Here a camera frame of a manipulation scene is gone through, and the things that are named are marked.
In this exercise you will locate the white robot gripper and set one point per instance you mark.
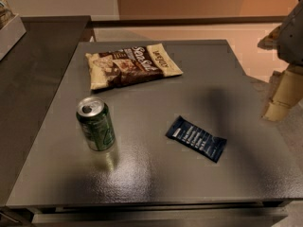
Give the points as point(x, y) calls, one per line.
point(292, 37)

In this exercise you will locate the green soda can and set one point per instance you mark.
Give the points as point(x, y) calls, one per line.
point(95, 120)

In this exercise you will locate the dark blue snack bar wrapper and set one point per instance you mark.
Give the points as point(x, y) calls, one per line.
point(197, 139)

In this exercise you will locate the brown sea salt snack bag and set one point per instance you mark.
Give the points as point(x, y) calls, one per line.
point(130, 66)

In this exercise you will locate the white box on counter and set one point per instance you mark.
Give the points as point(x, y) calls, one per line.
point(10, 35)

